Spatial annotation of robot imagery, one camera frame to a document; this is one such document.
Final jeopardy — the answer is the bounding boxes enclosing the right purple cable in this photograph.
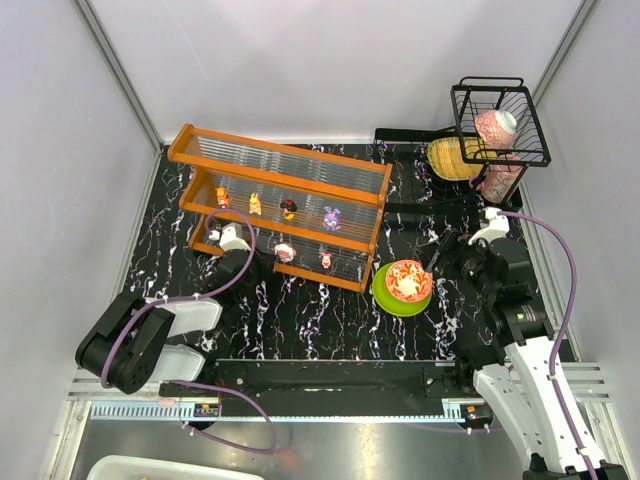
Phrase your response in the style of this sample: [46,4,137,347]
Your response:
[399,209,604,480]

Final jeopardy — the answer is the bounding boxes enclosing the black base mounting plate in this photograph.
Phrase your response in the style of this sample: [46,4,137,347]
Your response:
[159,359,480,398]

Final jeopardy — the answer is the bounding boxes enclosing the purple donkey toy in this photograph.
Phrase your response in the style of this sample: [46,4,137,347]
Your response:
[323,206,341,232]

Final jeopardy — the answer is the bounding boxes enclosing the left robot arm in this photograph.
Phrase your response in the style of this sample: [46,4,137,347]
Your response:
[75,249,256,394]

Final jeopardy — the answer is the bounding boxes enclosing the yellow rabbit toy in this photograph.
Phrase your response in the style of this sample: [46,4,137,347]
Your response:
[249,192,262,216]

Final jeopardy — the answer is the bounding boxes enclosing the red patterned bowl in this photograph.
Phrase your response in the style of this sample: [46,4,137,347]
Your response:
[385,260,433,303]

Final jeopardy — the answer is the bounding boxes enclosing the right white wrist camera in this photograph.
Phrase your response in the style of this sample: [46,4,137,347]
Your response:
[467,207,510,246]

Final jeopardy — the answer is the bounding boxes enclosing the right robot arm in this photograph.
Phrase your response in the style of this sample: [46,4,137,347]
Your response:
[429,229,627,479]

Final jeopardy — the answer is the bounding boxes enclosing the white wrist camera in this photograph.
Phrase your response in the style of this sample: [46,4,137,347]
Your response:
[208,223,250,252]
[467,207,510,246]

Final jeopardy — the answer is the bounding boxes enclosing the pink piglet toy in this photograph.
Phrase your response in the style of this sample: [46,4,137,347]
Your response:
[320,252,332,270]

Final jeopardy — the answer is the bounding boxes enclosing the white plastic bin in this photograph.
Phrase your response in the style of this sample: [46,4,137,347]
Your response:
[87,455,262,480]

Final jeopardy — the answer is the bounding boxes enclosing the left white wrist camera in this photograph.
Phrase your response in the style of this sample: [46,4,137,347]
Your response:
[208,223,250,252]

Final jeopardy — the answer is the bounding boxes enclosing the yellow bear toy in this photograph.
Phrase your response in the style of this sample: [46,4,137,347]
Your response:
[215,187,230,208]

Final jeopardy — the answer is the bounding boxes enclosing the pink patterned cup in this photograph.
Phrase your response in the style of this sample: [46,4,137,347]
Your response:
[477,154,522,204]

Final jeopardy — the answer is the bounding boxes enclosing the black wire dish rack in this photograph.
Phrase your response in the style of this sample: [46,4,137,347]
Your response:
[372,76,551,216]

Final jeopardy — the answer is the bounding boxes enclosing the orange wooden glass shelf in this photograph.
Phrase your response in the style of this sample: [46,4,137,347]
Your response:
[168,124,392,293]

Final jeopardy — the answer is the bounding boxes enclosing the pink patterned bowl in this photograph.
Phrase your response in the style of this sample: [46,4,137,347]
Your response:
[474,110,517,149]

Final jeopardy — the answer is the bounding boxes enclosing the black hair princess toy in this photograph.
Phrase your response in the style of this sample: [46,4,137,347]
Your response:
[280,199,298,220]

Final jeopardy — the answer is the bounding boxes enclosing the yellow woven plate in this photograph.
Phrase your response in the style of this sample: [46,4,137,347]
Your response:
[427,137,497,182]

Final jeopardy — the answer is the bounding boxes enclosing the green plastic plate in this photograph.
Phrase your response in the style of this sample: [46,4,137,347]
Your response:
[372,262,433,317]

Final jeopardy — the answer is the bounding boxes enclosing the pink hat girl toy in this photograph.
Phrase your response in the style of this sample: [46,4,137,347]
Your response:
[274,243,297,263]

